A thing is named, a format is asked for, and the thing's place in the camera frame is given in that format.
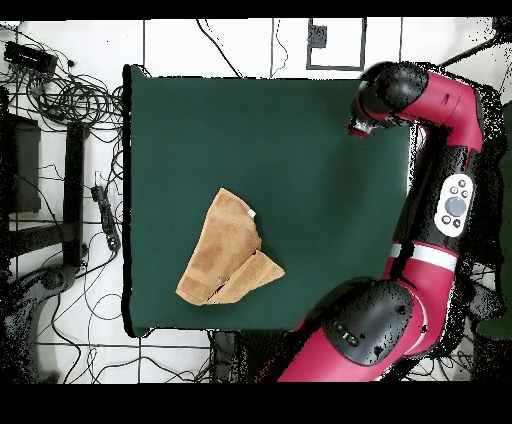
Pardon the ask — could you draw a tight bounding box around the black flat panel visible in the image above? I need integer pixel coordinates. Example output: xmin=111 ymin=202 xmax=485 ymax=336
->
xmin=0 ymin=113 xmax=42 ymax=215

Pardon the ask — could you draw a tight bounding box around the dark grey square plate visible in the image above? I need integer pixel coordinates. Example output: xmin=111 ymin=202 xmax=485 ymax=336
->
xmin=307 ymin=24 xmax=328 ymax=49

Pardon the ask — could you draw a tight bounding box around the dark green table cloth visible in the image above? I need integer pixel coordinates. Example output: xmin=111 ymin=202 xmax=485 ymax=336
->
xmin=122 ymin=63 xmax=421 ymax=336

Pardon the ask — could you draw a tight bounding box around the black pole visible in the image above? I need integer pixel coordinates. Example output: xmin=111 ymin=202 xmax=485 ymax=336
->
xmin=437 ymin=17 xmax=512 ymax=69

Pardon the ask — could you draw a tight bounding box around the tan terry towel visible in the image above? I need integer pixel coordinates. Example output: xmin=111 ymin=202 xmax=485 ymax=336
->
xmin=175 ymin=187 xmax=286 ymax=307

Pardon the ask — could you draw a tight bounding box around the black power strip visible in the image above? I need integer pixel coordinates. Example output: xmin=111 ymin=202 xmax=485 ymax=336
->
xmin=90 ymin=184 xmax=122 ymax=252

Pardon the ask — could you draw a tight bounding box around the black electronics box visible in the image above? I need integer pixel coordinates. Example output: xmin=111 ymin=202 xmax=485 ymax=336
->
xmin=3 ymin=40 xmax=59 ymax=77

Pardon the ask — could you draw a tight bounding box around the black tripod base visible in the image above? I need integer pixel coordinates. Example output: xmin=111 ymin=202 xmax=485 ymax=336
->
xmin=7 ymin=263 xmax=79 ymax=309

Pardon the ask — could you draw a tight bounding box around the black stand frame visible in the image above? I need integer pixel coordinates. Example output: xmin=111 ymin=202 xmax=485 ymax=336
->
xmin=3 ymin=121 xmax=87 ymax=268

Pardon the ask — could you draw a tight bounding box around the tangled black cable bundle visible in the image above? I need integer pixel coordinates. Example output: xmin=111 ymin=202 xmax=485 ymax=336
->
xmin=23 ymin=67 xmax=125 ymax=133

